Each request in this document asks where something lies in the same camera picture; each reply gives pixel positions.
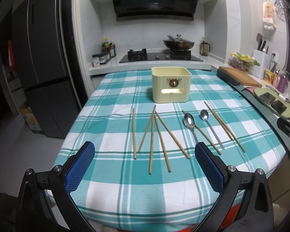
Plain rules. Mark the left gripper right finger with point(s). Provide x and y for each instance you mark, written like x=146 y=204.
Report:
x=255 y=212

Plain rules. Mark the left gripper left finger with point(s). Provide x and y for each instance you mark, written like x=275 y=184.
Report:
x=34 y=212

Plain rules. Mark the small steel spoon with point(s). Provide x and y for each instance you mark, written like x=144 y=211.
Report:
x=204 y=116

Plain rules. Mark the diagonal wooden chopstick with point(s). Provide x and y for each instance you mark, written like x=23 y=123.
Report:
x=172 y=136

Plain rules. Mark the large steel spoon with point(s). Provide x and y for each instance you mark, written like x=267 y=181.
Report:
x=189 y=123

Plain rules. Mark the cream plastic utensil holder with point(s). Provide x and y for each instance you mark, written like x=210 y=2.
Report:
x=170 y=84

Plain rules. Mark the long vertical wooden chopstick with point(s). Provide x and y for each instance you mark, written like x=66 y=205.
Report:
x=151 y=145

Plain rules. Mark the slanted wooden chopstick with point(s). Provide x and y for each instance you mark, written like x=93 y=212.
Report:
x=146 y=129

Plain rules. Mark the green tray with dishes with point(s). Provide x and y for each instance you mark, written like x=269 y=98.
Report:
x=271 y=99

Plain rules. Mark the wooden cutting board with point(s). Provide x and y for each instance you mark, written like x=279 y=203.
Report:
x=236 y=77

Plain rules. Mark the white knife block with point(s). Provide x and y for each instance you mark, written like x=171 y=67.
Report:
x=260 y=54

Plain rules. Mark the bag of snacks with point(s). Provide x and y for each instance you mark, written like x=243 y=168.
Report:
x=242 y=62

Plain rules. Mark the dark glass kettle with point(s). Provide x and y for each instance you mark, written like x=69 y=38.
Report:
x=205 y=48

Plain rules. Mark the teal plaid tablecloth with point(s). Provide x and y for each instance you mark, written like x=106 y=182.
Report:
x=144 y=176

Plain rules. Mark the wok with glass lid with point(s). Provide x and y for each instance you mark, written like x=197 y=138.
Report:
x=178 y=43

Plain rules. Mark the black gas stove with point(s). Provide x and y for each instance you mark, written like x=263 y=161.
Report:
x=165 y=55

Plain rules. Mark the spice jars rack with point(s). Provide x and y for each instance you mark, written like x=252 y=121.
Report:
x=100 y=59

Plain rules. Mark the black refrigerator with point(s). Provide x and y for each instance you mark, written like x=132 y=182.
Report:
x=47 y=64

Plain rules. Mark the black range hood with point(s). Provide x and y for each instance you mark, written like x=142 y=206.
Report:
x=154 y=9

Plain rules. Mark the condiment bottles group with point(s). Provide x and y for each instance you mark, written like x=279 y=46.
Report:
x=109 y=46

